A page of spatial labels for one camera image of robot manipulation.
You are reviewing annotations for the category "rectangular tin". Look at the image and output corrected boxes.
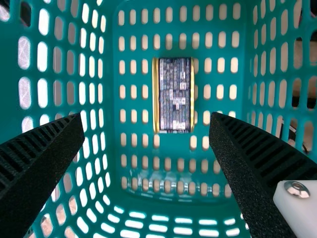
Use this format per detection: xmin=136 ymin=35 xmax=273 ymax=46
xmin=152 ymin=57 xmax=196 ymax=134

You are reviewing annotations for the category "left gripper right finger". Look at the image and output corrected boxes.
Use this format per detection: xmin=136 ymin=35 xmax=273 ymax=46
xmin=209 ymin=111 xmax=317 ymax=238

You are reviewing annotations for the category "teal shopping basket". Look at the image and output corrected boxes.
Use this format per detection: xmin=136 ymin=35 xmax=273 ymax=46
xmin=0 ymin=0 xmax=317 ymax=238

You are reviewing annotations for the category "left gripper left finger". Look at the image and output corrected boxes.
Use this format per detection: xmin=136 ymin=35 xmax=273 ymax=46
xmin=0 ymin=112 xmax=85 ymax=238

